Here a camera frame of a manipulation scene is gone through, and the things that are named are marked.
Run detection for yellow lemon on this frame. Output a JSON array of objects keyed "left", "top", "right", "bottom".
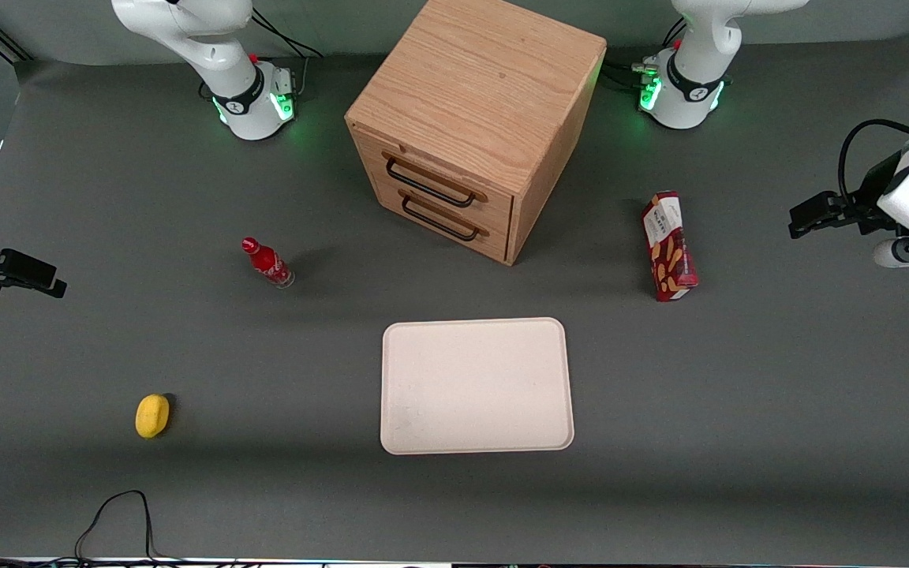
[{"left": 135, "top": 394, "right": 171, "bottom": 439}]

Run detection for black base cables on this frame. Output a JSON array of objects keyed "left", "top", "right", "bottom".
[
  {"left": 603, "top": 16, "right": 688, "bottom": 92},
  {"left": 249, "top": 8, "right": 325, "bottom": 99}
]

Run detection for red cookie box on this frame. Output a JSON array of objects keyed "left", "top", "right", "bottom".
[{"left": 642, "top": 191, "right": 700, "bottom": 303}]

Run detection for wooden drawer cabinet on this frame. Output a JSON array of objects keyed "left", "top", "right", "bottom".
[{"left": 344, "top": 0, "right": 608, "bottom": 267}]

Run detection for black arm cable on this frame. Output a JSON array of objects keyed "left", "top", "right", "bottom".
[{"left": 838, "top": 118, "right": 909, "bottom": 207}]

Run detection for beige rectangular tray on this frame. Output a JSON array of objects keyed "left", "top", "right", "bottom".
[{"left": 380, "top": 317, "right": 575, "bottom": 456}]

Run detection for wooden drawer front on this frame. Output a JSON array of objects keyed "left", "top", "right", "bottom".
[
  {"left": 376, "top": 180, "right": 513, "bottom": 263},
  {"left": 380, "top": 148, "right": 515, "bottom": 236}
]

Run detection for thin black looped cable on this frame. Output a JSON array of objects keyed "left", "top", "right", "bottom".
[{"left": 74, "top": 490, "right": 187, "bottom": 565}]

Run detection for red cola bottle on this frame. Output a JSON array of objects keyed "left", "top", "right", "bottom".
[{"left": 241, "top": 237, "right": 296, "bottom": 290}]

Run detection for black drawer handle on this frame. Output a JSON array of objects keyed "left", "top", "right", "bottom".
[
  {"left": 385, "top": 156, "right": 477, "bottom": 209},
  {"left": 401, "top": 195, "right": 481, "bottom": 242}
]

